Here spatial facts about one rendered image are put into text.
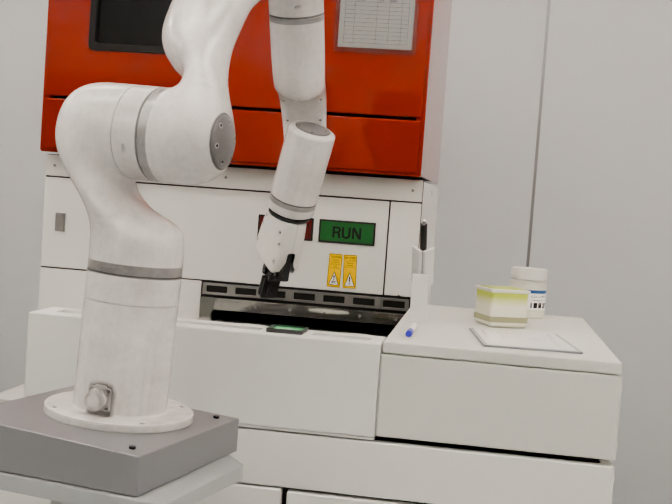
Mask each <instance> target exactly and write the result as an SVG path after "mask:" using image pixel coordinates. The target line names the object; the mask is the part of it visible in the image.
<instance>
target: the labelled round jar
mask: <svg viewBox="0 0 672 504"><path fill-rule="evenodd" d="M547 275H548V271H547V269H541V268H531V267H513V268H512V269H511V277H512V278H513V279H512V280H511V282H510V286H511V287H516V288H520V289H524V290H528V291H531V294H528V304H527V316H526V318H531V319H541V318H543V317H544V311H545V301H546V287H547V283H546V282H545V281H546V280H547Z"/></svg>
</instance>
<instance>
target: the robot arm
mask: <svg viewBox="0 0 672 504"><path fill-rule="evenodd" d="M259 1H260V0H172V2H171V4H170V7H169V10H168V12H167V15H166V17H165V20H164V24H163V29H162V44H163V48H164V51H165V54H166V56H167V58H168V60H169V62H170V63H171V65H172V66H173V68H174V69H175V70H176V71H177V72H178V74H179V75H180V76H181V77H182V79H181V81H180V82H179V84H177V85H176V86H174V87H171V88H167V87H158V86H148V85H137V84H126V83H113V82H99V83H91V84H87V85H84V86H82V87H80V88H78V89H76V90H75V91H73V92H72V93H71V94H70V95H69V96H68V97H67V98H66V100H65V101H64V103H63V105H62V107H61V109H60V112H59V114H58V118H57V122H56V128H55V140H56V146H57V151H58V154H59V157H60V159H61V161H62V164H63V166H64V168H65V170H66V171H67V173H68V175H69V177H70V179H71V181H72V182H73V184H74V186H75V188H76V189H77V191H78V193H79V195H80V197H81V199H82V201H83V203H84V206H85V208H86V211H87V214H88V218H89V224H90V244H89V254H88V265H87V273H86V283H85V291H84V301H83V310H82V320H81V329H80V338H79V348H78V357H77V366H76V376H75V385H74V391H69V392H62V393H58V394H55V395H52V396H50V397H48V398H47V399H46V400H45V402H44V412H45V414H47V415H48V416H49V417H51V418H52V419H54V420H57V421H59V422H62V423H65V424H68V425H71V426H76V427H80V428H85V429H91V430H97V431H106V432H116V433H162V432H169V431H175V430H179V429H182V428H185V427H187V426H189V425H190V424H191V423H192V422H193V415H194V414H193V411H192V409H191V408H190V407H188V406H186V405H185V404H182V403H180V402H178V401H175V400H172V399H168V395H169V386H170V378H171V369H172V360H173V351H174V342H175V333H176V324H177V315H178V307H179V298H180V289H181V279H182V271H183V261H184V237H183V234H182V232H181V230H180V229H179V228H178V227H177V226H176V225H175V224H174V223H173V222H171V221H170V220H168V219H167V218H165V217H164V216H162V215H161V214H159V213H158V212H156V211H155V210H153V209H152V208H151V207H150V206H149V205H148V204H147V202H146V201H145V200H144V199H143V197H142V196H141V194H140V192H139V191H138V188H137V184H136V179H138V180H146V181H154V182H160V183H168V184H177V185H200V184H204V183H207V182H210V181H212V180H214V179H216V178H217V177H218V176H220V175H221V174H222V173H223V172H224V171H225V170H226V169H227V167H228V165H229V164H230V162H231V160H232V157H233V154H234V150H235V144H236V133H235V124H234V118H233V112H232V107H231V102H230V96H229V88H228V73H229V65H230V60H231V55H232V52H233V48H234V45H235V43H236V40H237V38H238V36H239V34H240V31H241V29H242V27H243V25H244V23H245V20H246V18H247V16H248V14H249V12H250V11H251V9H252V8H253V7H254V6H255V5H256V4H257V3H258V2H259ZM268 4H269V24H270V42H271V58H272V72H273V82H274V87H275V90H276V91H277V93H278V95H279V100H280V106H281V113H282V123H283V134H284V142H283V146H282V150H281V154H280V157H279V161H278V165H277V169H276V173H275V176H274V180H273V184H272V188H271V192H270V195H269V199H268V209H267V211H266V214H265V216H264V219H263V222H262V224H261V227H260V230H259V234H258V237H257V240H256V244H255V249H256V251H257V253H258V255H259V256H260V258H261V259H262V261H263V262H264V264H263V269H262V273H263V274H265V275H262V278H261V282H260V285H259V289H258V294H259V295H260V297H261V298H276V296H277V292H278V289H279V285H280V282H281V281H282V282H288V279H289V273H294V272H295V271H296V269H297V266H298V263H299V260H300V256H301V252H302V248H303V243H304V238H305V232H306V225H307V224H306V223H307V222H309V219H310V218H312V217H313V214H314V211H315V208H316V204H317V201H318V197H319V194H320V190H321V187H322V183H323V180H324V176H325V173H326V169H327V166H328V162H329V159H330V155H331V152H332V148H333V145H334V141H335V135H334V134H333V132H331V131H330V130H329V129H327V99H326V85H325V29H324V0H268Z"/></svg>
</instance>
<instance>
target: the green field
mask: <svg viewBox="0 0 672 504"><path fill-rule="evenodd" d="M373 229H374V225H370V224H356V223H343V222H330V221H321V233H320V240H326V241H339V242H352V243H365V244H372V242H373Z"/></svg>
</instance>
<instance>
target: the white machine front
mask: <svg viewBox="0 0 672 504"><path fill-rule="evenodd" d="M275 173H276V169H262V168H247V167H233V166H228V167H227V169H226V170H225V171H224V172H223V173H222V174H221V175H220V176H218V177H217V178H216V179H214V180H212V181H210V182H207V183H204V184H200V185H177V184H168V183H160V182H154V181H146V180H138V179H136V184H137V188H138V191H139V192H140V194H141V196H142V197H143V199H144V200H145V201H146V202H147V204H148V205H149V206H150V207H151V208H152V209H153V210H155V211H156V212H158V213H159V214H161V215H162V216H164V217H165V218H167V219H168V220H170V221H171V222H173V223H174V224H175V225H176V226H177V227H178V228H179V229H180V230H181V232H182V234H183V237H184V261H183V271H182V279H181V289H180V298H179V307H178V315H177V318H185V319H196V320H199V312H200V298H201V297H202V296H212V297H224V298H235V299H246V300H258V301H269V302H281V303H292V304H304V305H315V306H327V307H338V308H350V309H361V310H373V311H384V312H396V313H406V312H407V311H396V310H385V309H373V308H362V307H350V306H339V305H327V304H316V303H304V302H293V301H281V300H269V299H258V298H246V297H235V296H223V295H212V294H202V289H203V282H208V283H220V284H232V285H243V286H255V287H259V285H260V282H261V278H262V275H265V274H263V273H262V269H263V264H264V262H263V261H262V259H261V258H260V256H259V255H258V253H257V251H256V249H255V244H256V240H257V237H258V234H259V228H260V216H265V214H266V211H267V209H268V199H269V195H270V192H271V188H272V184H273V180H274V176H275ZM423 189H424V180H421V179H406V178H392V177H377V176H363V175H348V174H334V173H325V176H324V180H323V183H322V187H321V190H320V194H319V197H318V201H317V204H316V208H315V211H314V214H313V217H312V218H310V219H309V220H312V226H311V239H304V243H303V248H302V252H301V256H300V260H299V263H298V266H297V269H296V271H295V272H294V273H289V279H288V282H282V281H281V282H280V285H279V289H290V290H302V291H314V292H326V293H337V294H349V295H361V296H372V297H384V298H396V299H408V300H409V308H410V302H411V288H412V282H411V270H412V246H414V245H415V246H416V247H418V248H419V242H420V224H421V215H422V202H423ZM321 221H330V222H343V223H356V224H370V225H374V229H373V242H372V244H365V243H352V242H339V241H326V240H320V233H321ZM89 244H90V224H89V218H88V214H87V211H86V208H85V206H84V203H83V201H82V199H81V197H80V195H79V193H78V191H77V189H76V188H75V186H74V184H73V182H72V181H71V179H70V177H69V175H68V173H67V171H66V170H65V168H64V166H63V164H62V161H61V159H60V157H59V154H47V163H46V180H45V198H44V215H43V232H42V250H41V268H40V285H39V302H38V310H41V309H46V308H50V307H63V308H74V309H83V301H84V291H85V283H86V273H87V265H88V254H89ZM330 253H334V254H343V258H342V268H341V279H340V288H337V287H327V275H328V264H329V254H330ZM344 255H357V272H356V289H350V288H342V287H343V263H344ZM409 308H408V310H409Z"/></svg>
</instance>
